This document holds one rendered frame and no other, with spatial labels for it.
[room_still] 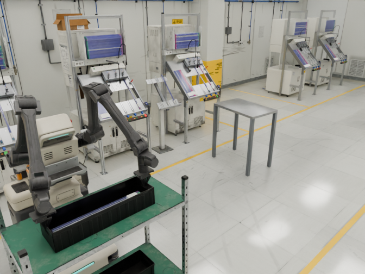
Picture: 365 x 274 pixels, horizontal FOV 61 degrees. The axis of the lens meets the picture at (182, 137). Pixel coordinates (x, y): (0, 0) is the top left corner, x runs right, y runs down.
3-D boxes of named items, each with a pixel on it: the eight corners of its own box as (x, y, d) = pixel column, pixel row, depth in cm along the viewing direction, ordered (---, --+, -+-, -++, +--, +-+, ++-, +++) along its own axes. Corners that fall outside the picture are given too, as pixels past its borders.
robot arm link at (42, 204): (49, 175, 139) (27, 178, 134) (56, 186, 130) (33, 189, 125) (49, 198, 143) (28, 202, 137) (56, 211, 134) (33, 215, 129)
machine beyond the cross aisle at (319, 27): (344, 85, 840) (359, 10, 766) (331, 90, 789) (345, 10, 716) (297, 77, 933) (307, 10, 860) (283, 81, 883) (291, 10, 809)
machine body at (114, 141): (137, 150, 465) (134, 111, 441) (95, 164, 422) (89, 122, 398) (115, 137, 510) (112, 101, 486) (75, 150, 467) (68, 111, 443)
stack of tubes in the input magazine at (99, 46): (123, 55, 419) (121, 34, 408) (88, 58, 387) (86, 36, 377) (118, 54, 427) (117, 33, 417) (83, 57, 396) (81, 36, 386)
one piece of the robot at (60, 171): (41, 194, 197) (34, 164, 189) (81, 179, 214) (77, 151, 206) (50, 205, 186) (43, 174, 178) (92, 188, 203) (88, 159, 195)
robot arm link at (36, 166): (38, 103, 152) (12, 103, 146) (39, 98, 148) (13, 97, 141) (51, 187, 140) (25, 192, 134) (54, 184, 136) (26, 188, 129)
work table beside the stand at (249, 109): (247, 176, 391) (252, 117, 360) (211, 156, 444) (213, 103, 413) (271, 166, 415) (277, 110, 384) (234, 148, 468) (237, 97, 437)
